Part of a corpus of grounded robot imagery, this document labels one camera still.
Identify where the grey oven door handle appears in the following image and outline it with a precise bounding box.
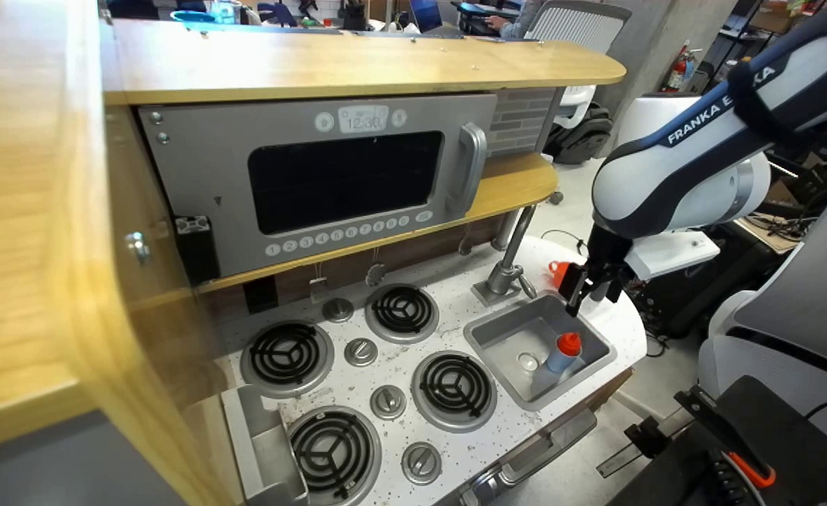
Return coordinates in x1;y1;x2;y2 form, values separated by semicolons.
494;409;601;485

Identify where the white office chair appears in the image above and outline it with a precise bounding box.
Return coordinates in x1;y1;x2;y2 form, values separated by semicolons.
522;0;639;164

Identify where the orange plastic cup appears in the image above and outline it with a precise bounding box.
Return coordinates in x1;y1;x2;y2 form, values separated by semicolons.
546;260;577;295

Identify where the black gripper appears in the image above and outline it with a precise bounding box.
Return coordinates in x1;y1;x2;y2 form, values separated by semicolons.
564;222;639;319

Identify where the grey toy microwave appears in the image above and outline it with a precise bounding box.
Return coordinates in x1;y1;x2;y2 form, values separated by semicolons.
135;91;559;283

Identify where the wooden toy kitchen cabinet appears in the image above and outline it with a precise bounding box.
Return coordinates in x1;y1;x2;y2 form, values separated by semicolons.
0;0;654;506

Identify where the blue plastic cup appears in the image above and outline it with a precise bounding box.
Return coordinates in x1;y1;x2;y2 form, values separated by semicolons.
536;349;584;388

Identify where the black coil stove burner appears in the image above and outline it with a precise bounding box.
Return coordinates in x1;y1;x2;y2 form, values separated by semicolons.
363;283;442;347
283;406;386;506
239;319;334;401
407;349;500;434

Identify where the grey toy sink basin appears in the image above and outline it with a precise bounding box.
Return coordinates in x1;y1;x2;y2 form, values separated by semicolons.
460;290;619;415

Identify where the grey toy faucet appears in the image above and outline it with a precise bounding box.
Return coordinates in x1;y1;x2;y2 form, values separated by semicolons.
470;191;564;308

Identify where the grey round stove knob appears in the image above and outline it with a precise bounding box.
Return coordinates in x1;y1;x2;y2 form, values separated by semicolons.
320;295;358;323
400;440;445;491
344;335;380;368
369;382;407;422

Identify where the grey office chair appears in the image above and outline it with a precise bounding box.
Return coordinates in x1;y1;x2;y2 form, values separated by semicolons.
691;159;827;474

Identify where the black stand with orange clip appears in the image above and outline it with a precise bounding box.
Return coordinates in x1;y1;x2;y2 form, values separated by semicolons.
607;375;827;506

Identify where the red fire extinguisher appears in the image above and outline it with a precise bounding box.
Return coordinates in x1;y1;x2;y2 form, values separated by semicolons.
664;44;697;96

